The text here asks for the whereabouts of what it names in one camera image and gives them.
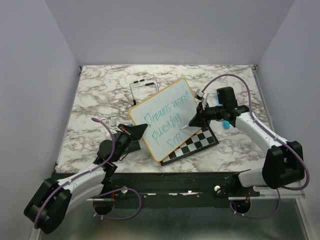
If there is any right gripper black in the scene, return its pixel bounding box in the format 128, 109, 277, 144
189, 101, 226, 128

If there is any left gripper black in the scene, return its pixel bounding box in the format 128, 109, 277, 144
113, 123, 148, 162

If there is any yellow framed whiteboard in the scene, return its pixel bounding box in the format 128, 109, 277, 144
128, 78, 200, 162

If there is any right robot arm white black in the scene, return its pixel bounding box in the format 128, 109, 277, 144
188, 87, 305, 196

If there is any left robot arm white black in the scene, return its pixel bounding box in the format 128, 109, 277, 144
23, 123, 148, 234

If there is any dark grey lego baseplate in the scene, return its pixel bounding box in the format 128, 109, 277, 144
113, 132, 141, 158

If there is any black white chessboard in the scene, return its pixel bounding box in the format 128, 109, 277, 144
160, 127, 219, 166

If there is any blue cylindrical eraser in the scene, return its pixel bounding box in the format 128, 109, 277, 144
216, 93, 230, 130

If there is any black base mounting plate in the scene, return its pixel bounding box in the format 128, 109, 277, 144
82, 171, 261, 208

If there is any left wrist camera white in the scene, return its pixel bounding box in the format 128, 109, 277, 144
108, 116, 118, 127

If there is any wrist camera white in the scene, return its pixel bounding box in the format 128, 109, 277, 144
108, 116, 118, 127
194, 89, 206, 101

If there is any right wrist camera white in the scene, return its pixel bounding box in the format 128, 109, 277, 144
194, 89, 206, 101

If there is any wire whiteboard stand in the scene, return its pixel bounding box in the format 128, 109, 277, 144
129, 77, 159, 106

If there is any aluminium rail frame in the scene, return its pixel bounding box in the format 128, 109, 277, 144
23, 78, 310, 234

